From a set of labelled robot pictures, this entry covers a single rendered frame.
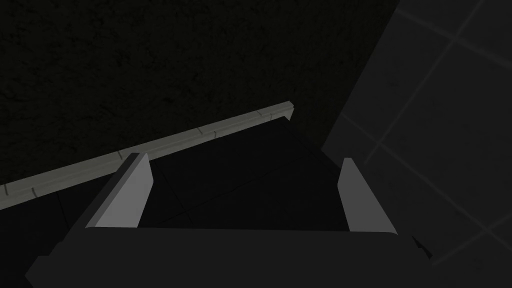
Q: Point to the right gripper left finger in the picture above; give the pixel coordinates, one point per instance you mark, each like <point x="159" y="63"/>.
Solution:
<point x="127" y="196"/>

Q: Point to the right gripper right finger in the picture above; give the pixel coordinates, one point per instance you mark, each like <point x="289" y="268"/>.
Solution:
<point x="360" y="200"/>

